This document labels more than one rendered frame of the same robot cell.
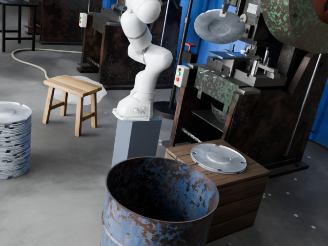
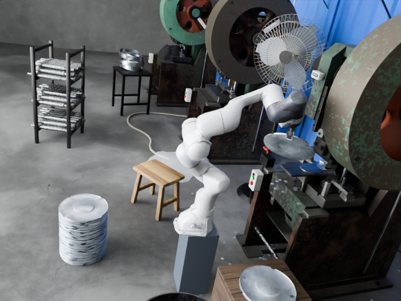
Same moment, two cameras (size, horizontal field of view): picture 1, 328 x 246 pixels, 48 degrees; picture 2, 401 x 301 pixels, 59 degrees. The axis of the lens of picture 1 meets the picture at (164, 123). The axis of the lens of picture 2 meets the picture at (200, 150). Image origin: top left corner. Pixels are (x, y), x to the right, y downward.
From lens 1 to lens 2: 0.60 m
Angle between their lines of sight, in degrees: 15
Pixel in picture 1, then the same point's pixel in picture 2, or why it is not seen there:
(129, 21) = (182, 155)
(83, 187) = (145, 283)
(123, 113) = (181, 227)
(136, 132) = (192, 245)
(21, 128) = (95, 225)
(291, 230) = not seen: outside the picture
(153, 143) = (209, 255)
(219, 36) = (290, 153)
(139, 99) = (197, 216)
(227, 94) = (295, 211)
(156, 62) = (212, 187)
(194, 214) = not seen: outside the picture
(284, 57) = not seen: hidden behind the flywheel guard
